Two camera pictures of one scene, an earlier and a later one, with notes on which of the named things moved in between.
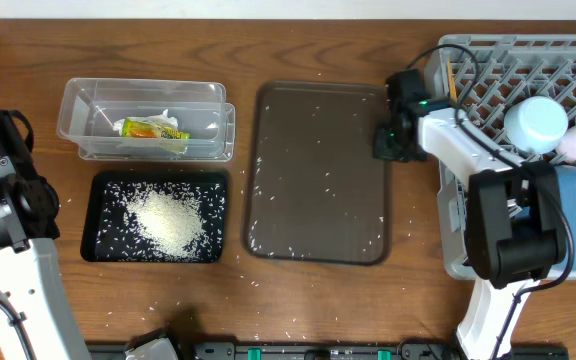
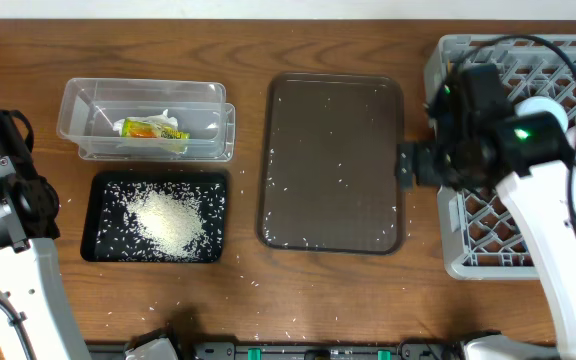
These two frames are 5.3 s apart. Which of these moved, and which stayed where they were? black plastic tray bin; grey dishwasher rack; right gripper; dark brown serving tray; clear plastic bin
Moved: dark brown serving tray; right gripper
Stayed: black plastic tray bin; clear plastic bin; grey dishwasher rack
